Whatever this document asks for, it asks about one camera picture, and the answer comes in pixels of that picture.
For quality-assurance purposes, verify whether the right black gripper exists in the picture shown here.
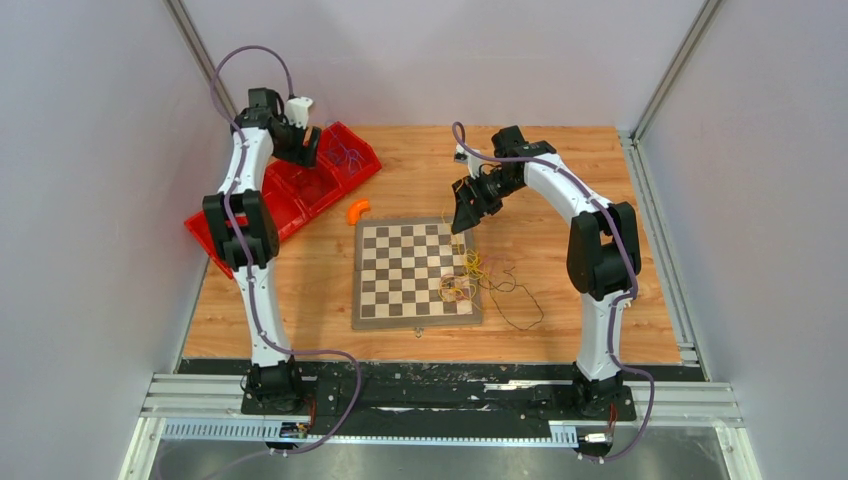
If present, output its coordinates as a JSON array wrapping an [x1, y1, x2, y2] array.
[[453, 169, 524, 235]]

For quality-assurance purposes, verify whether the yellow cable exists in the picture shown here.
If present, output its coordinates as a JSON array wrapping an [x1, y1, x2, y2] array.
[[437, 211, 498, 306]]

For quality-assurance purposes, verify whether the pink cable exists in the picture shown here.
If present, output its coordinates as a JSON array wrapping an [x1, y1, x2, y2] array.
[[440, 254, 518, 303]]

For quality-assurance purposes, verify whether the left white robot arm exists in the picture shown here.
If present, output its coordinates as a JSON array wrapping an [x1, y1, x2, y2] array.
[[202, 87, 322, 414]]

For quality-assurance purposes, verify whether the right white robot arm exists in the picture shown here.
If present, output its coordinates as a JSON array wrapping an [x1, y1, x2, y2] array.
[[451, 122, 641, 418]]

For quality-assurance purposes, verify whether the red compartment bin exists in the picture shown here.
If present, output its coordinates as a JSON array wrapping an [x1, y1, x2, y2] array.
[[184, 122, 382, 279]]

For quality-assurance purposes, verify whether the wooden chessboard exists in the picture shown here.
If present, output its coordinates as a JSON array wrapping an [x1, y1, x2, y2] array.
[[352, 217, 483, 331]]

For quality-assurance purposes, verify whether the orange curved plastic piece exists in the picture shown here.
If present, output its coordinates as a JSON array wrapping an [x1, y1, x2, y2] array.
[[346, 198, 371, 226]]

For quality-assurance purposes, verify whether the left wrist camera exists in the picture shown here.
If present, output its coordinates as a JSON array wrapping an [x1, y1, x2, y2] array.
[[284, 96, 314, 130]]

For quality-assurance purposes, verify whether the aluminium frame post left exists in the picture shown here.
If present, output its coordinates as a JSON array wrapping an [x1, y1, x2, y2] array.
[[162, 0, 238, 122]]

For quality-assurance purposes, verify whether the aluminium frame post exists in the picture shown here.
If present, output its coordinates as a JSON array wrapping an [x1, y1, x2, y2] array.
[[162, 0, 238, 122], [630, 0, 724, 144]]

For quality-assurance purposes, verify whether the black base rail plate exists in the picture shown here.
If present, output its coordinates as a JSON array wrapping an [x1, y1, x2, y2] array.
[[225, 357, 707, 442]]

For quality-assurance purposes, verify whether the aluminium frame post right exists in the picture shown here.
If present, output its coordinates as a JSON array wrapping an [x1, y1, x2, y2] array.
[[630, 0, 724, 144]]

